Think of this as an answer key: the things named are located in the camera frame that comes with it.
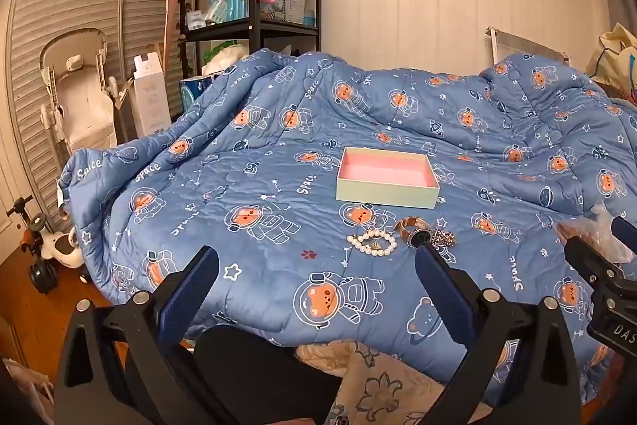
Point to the clear plastic bag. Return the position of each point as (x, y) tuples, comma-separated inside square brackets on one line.
[(597, 231)]

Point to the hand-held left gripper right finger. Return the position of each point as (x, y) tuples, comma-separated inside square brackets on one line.
[(438, 275)]

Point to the white ride-on toy scooter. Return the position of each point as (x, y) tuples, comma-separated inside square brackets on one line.
[(54, 250)]

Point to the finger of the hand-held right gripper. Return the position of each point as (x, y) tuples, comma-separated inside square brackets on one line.
[(592, 260), (626, 231)]

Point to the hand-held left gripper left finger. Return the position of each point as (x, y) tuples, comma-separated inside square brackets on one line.
[(191, 285)]

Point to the blue bottles pack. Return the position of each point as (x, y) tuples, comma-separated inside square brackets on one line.
[(229, 4)]

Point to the beige floral cloth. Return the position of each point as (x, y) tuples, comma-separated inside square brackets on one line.
[(388, 390)]

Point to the green box with pink inside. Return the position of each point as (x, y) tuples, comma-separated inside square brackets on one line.
[(383, 171)]

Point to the tall white carton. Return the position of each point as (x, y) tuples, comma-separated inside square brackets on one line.
[(149, 96)]

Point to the blue astronaut bear printed blanket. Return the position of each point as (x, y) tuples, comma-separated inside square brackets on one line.
[(298, 131)]

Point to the white mesh basket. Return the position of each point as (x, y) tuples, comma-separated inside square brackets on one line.
[(291, 7)]

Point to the yellow bag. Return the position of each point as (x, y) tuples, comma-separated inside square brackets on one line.
[(614, 56)]

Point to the small blue container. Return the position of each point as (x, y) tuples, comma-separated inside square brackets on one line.
[(309, 18)]

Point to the gold bangle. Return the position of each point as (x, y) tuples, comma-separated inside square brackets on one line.
[(412, 223)]

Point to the sparkly brooch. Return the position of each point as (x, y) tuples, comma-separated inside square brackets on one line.
[(442, 238)]

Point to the white metal rack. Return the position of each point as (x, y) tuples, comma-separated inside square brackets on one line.
[(522, 44)]

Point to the white baby high chair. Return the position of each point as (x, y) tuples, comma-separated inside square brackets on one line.
[(79, 96)]

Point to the dark cloth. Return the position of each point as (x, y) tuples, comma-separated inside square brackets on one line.
[(259, 375)]

